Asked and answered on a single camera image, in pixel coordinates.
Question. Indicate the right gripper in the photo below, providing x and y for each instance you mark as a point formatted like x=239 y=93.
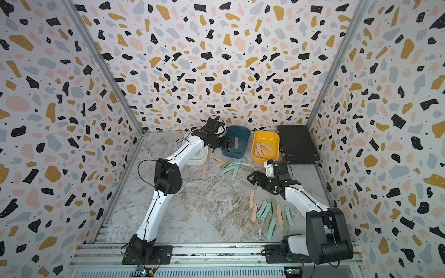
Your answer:
x=260 y=182

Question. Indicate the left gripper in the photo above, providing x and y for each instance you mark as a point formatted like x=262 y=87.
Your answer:
x=226 y=143

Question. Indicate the olive knife top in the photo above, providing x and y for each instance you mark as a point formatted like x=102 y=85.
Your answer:
x=224 y=164

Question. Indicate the mint knife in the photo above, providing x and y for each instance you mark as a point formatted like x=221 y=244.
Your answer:
x=226 y=170
x=235 y=172
x=261 y=209
x=266 y=209
x=289 y=217
x=242 y=163

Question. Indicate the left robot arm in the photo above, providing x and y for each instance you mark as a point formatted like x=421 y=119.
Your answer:
x=167 y=182

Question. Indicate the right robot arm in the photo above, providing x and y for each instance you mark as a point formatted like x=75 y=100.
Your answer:
x=326 y=240

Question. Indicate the white storage box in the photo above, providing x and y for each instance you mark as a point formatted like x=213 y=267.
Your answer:
x=199 y=158

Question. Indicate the dark teal storage box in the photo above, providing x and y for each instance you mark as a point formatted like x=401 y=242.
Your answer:
x=239 y=136

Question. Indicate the yellow storage box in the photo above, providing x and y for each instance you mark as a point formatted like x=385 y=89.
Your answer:
x=269 y=138

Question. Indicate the pink knife top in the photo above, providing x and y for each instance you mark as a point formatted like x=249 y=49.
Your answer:
x=216 y=158

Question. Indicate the olive knife bottom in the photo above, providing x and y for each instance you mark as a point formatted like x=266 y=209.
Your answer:
x=274 y=208

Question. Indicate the pink knife beside olive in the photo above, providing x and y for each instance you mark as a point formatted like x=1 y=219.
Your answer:
x=251 y=199

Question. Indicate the mint knife lowest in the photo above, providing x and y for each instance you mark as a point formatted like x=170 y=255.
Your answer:
x=271 y=228

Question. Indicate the olive knife lowest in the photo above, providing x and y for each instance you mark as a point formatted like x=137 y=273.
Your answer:
x=267 y=222

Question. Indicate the black case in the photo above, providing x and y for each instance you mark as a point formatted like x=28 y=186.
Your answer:
x=296 y=145

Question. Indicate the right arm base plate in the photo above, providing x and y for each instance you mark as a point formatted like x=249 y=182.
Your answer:
x=279 y=254

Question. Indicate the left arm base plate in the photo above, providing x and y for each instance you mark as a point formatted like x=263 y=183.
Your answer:
x=157 y=254

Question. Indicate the aluminium front rail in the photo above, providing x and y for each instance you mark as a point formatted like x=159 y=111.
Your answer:
x=207 y=260

